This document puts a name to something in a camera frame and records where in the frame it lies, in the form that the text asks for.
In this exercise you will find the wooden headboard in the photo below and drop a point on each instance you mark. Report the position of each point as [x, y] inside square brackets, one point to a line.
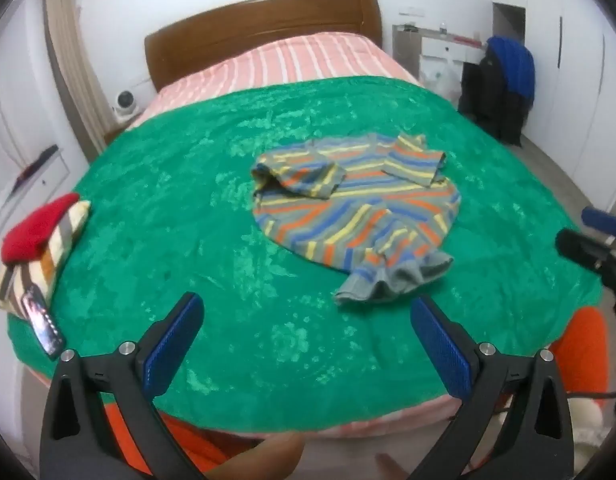
[258, 20]

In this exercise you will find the folded striped cloth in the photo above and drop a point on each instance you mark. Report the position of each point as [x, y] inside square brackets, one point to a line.
[63, 240]

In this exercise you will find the wooden nightstand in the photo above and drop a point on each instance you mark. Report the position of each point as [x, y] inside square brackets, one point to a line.
[115, 132]

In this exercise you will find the blue garment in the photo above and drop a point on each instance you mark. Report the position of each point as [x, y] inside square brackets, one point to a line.
[515, 67]

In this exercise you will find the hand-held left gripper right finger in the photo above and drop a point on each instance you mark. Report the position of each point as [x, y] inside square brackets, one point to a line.
[441, 351]

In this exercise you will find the beige curtain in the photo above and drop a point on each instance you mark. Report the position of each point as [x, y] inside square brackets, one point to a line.
[75, 70]

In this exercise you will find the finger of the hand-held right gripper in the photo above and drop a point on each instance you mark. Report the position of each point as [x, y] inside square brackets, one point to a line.
[578, 247]
[604, 220]

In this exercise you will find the white desk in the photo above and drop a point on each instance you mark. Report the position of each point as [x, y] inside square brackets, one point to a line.
[443, 47]

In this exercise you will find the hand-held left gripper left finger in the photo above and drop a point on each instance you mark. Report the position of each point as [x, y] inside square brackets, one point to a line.
[172, 346]

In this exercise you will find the white wardrobe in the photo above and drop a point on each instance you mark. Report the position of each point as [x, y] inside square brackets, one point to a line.
[578, 85]

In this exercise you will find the pink striped bed sheet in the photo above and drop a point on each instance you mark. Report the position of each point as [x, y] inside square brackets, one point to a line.
[298, 60]

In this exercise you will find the white round bedside device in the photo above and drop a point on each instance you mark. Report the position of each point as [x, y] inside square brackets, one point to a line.
[125, 104]

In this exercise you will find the black smartphone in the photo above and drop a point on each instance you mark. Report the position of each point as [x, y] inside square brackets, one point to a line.
[42, 320]

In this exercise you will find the green velvet blanket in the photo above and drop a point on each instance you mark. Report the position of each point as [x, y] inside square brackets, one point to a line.
[178, 210]

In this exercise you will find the person's orange pants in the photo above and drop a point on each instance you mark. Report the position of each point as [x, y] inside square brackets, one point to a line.
[583, 350]

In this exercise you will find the striped knit sweater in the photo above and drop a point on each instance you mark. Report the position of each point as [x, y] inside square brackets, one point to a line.
[358, 205]

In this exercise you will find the red knit cloth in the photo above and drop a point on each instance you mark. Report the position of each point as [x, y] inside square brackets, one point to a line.
[35, 227]

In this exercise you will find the white fluffy slipper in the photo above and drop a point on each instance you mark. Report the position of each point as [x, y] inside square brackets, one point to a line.
[588, 430]

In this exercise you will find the thin black item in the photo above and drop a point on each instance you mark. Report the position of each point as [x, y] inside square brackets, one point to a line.
[38, 162]

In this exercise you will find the black jacket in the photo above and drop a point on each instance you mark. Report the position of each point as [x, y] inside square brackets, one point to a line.
[493, 100]

